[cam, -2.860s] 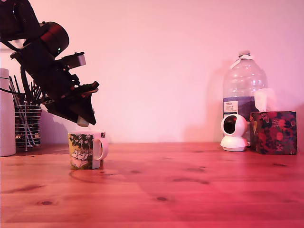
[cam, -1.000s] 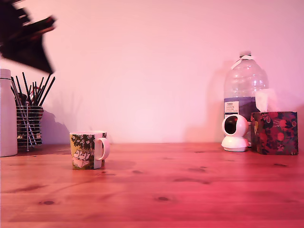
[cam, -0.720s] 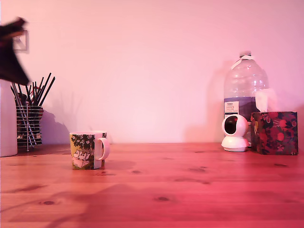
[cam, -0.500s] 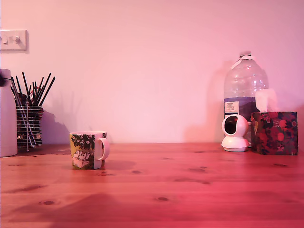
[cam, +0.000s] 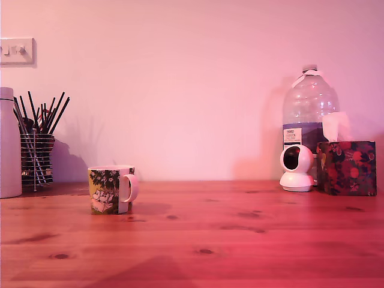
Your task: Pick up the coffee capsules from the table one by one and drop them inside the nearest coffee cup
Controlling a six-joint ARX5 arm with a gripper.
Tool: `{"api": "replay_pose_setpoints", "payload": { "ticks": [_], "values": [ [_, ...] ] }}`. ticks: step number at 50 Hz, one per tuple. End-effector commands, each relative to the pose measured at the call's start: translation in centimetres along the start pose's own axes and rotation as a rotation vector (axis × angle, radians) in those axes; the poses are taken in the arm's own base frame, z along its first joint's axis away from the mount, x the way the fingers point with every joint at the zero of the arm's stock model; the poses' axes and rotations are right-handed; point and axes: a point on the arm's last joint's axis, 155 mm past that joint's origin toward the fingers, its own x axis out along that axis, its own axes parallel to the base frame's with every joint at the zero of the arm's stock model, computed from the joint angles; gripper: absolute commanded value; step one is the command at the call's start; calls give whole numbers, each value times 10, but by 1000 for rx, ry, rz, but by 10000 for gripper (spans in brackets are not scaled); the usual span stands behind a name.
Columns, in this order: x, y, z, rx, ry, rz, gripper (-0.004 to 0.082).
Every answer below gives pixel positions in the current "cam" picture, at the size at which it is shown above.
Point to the floral tissue box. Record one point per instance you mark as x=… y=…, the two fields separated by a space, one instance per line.
x=346 y=168

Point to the white wall switch plate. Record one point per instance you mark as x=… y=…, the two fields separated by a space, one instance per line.
x=16 y=51

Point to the white mug with cartoon print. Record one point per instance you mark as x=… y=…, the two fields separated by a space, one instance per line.
x=105 y=192

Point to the white tissue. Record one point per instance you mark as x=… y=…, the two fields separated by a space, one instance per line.
x=334 y=126

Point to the small white round camera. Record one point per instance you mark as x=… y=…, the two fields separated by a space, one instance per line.
x=297 y=177

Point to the black straw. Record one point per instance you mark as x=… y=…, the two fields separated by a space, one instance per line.
x=24 y=107
x=56 y=111
x=61 y=112
x=33 y=109
x=50 y=109

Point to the large clear water bottle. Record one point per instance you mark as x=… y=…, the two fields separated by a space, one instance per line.
x=310 y=102

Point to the white bottle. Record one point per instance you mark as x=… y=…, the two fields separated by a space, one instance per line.
x=9 y=150

